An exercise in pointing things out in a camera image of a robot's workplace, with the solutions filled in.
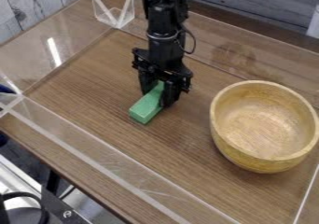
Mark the green rectangular block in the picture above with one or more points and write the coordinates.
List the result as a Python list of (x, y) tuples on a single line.
[(147, 107)]

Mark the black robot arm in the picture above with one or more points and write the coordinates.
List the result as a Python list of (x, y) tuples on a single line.
[(166, 16)]

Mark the clear acrylic tray walls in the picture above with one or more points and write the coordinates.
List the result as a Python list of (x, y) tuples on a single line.
[(158, 173)]

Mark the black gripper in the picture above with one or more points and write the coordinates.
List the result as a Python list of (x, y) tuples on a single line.
[(160, 63)]

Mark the brown wooden bowl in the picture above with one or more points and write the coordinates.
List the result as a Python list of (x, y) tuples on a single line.
[(264, 126)]

